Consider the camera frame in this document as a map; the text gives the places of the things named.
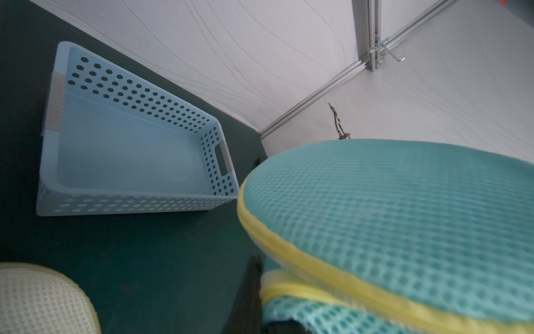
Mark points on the teal mesh laundry bag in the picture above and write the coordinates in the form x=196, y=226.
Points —
x=434, y=237

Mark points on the right metal hook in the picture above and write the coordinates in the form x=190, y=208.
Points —
x=383, y=46

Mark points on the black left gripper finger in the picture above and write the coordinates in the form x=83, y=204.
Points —
x=246, y=314

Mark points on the light blue plastic basket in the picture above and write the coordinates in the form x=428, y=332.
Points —
x=114, y=143

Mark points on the cream mesh laundry bag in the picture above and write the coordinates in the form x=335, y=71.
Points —
x=36, y=299

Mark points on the copper wire glass stand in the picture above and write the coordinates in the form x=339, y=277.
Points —
x=338, y=125

